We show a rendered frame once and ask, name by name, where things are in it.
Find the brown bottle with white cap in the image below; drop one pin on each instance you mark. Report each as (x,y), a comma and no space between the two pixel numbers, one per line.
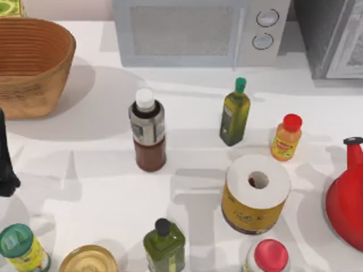
(147,133)

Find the olive oil bottle green cap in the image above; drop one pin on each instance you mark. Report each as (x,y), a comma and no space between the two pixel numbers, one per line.
(234,116)

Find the white paper roll yellow wrap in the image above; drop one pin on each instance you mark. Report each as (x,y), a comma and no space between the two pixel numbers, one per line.
(255,198)

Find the pale microwave oven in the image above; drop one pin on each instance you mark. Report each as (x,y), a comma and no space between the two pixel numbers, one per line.
(181,34)

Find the orange bottle with red cap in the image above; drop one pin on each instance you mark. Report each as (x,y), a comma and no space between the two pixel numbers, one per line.
(285,140)

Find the green bottle with black cap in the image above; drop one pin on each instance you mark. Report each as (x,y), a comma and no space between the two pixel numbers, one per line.
(164,249)

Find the round microwave knob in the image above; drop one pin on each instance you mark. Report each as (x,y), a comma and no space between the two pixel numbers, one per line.
(262,41)
(267,17)

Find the jar with red lid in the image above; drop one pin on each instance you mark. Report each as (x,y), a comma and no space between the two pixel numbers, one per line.
(268,256)

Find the brown woven basket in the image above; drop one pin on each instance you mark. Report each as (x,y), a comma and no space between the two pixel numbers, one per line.
(31,68)

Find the red jug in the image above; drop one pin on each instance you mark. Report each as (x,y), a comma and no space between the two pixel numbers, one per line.
(347,195)

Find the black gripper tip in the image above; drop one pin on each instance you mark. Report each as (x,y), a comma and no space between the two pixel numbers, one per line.
(5,158)

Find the grey cabinet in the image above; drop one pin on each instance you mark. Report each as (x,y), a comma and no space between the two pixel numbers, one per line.
(331,37)

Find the yellow can with green lid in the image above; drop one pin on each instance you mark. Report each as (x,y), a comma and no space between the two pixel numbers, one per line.
(22,249)

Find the green patterned box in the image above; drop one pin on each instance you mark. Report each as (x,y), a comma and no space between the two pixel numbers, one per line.
(11,7)

